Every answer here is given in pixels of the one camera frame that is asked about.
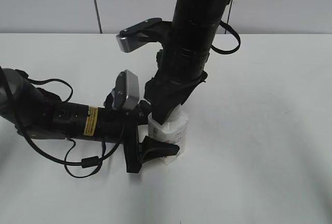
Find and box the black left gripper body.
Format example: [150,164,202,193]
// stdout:
[100,92,142,173]

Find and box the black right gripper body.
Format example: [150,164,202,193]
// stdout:
[144,71,208,113]

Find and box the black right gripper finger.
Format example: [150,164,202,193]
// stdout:
[151,102,181,125]

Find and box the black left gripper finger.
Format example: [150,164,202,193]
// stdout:
[134,100,151,125]
[139,136,180,164]

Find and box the white strawberry yogurt bottle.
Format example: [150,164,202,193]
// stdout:
[148,104,189,165]

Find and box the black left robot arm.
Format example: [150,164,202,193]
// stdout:
[1,68,179,173]

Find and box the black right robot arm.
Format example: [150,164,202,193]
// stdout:
[144,0,230,124]

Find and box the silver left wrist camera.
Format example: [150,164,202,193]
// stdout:
[112,69,140,110]

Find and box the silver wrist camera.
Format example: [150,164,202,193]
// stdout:
[112,69,140,110]
[116,18,171,53]

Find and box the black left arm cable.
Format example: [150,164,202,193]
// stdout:
[0,67,128,178]

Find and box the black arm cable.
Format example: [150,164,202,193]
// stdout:
[0,67,128,178]
[211,0,241,55]

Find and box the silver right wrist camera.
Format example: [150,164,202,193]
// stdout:
[116,18,171,53]

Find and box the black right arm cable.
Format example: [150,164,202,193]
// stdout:
[211,0,241,55]

